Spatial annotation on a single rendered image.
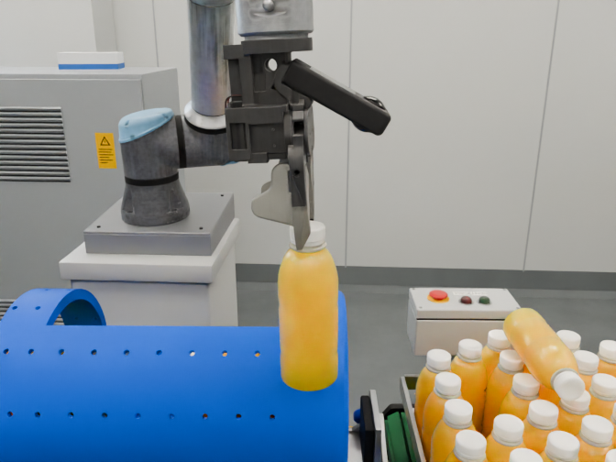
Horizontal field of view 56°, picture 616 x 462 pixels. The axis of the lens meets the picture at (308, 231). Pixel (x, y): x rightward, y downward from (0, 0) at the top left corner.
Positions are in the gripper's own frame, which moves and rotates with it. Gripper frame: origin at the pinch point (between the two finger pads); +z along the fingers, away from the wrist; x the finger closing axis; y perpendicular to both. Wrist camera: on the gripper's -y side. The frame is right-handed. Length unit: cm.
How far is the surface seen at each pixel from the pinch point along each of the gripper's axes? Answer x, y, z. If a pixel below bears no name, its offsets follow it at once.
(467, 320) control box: -42, -25, 32
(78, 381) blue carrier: -1.3, 30.6, 20.0
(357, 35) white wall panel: -293, -2, -24
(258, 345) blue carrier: -6.4, 8.1, 17.6
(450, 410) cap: -11.6, -17.6, 30.7
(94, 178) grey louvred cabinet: -163, 105, 28
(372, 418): -14.8, -6.6, 34.6
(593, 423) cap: -10.4, -36.5, 31.8
